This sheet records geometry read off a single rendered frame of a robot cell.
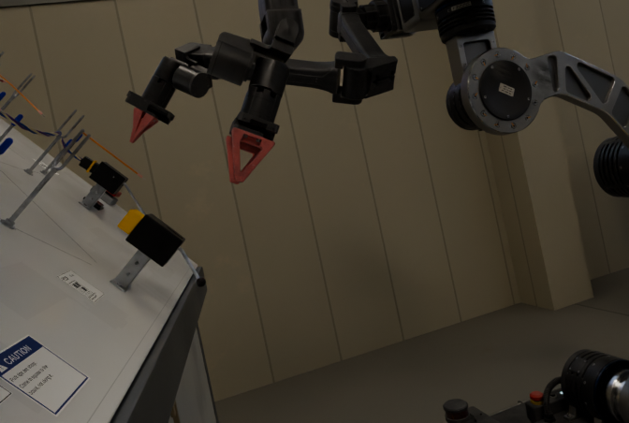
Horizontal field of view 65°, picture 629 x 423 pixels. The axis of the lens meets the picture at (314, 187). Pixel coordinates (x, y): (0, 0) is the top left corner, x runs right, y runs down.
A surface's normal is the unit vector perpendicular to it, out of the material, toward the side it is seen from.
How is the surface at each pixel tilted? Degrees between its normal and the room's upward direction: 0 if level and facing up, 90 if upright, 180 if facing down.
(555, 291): 90
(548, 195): 90
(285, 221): 90
